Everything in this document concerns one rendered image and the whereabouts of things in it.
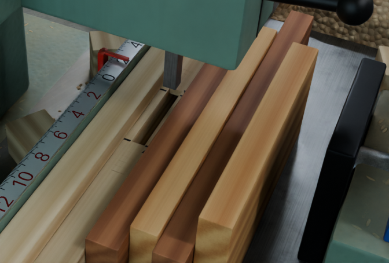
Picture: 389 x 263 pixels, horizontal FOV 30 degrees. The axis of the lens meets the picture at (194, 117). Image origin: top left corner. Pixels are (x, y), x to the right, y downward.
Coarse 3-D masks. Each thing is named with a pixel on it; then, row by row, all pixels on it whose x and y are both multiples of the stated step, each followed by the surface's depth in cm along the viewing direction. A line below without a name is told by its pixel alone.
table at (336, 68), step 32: (320, 32) 62; (320, 64) 58; (352, 64) 59; (320, 96) 55; (320, 128) 52; (288, 160) 50; (320, 160) 50; (288, 192) 47; (288, 224) 45; (256, 256) 43; (288, 256) 43
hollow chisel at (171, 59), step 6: (168, 54) 45; (174, 54) 45; (168, 60) 45; (174, 60) 45; (180, 60) 45; (168, 66) 45; (174, 66) 45; (180, 66) 46; (168, 72) 46; (174, 72) 45; (180, 72) 46; (168, 78) 46; (174, 78) 46; (180, 78) 47; (168, 84) 46; (174, 84) 46
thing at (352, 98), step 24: (360, 72) 42; (384, 72) 42; (360, 96) 40; (360, 120) 38; (336, 144) 37; (360, 144) 38; (336, 168) 37; (384, 168) 41; (336, 192) 38; (312, 216) 40; (336, 216) 39; (312, 240) 41
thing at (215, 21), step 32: (32, 0) 42; (64, 0) 41; (96, 0) 40; (128, 0) 40; (160, 0) 39; (192, 0) 38; (224, 0) 37; (256, 0) 39; (128, 32) 41; (160, 32) 40; (192, 32) 39; (224, 32) 38; (256, 32) 42; (224, 64) 40
